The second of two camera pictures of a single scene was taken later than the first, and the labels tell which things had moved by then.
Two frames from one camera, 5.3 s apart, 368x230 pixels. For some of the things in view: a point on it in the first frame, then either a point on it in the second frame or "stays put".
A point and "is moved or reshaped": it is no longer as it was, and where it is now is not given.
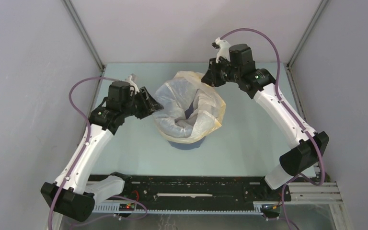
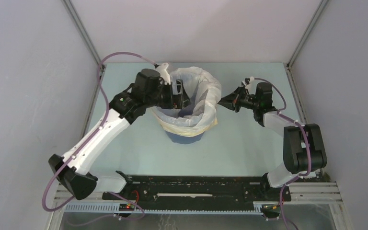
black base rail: x=183 y=192 stays put
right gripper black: x=211 y=77 → x=232 y=101
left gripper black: x=150 y=105 → x=178 y=100
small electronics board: x=127 y=207 stays put
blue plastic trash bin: x=182 y=146 is moved or reshaped
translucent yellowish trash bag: x=192 y=109 is moved or reshaped
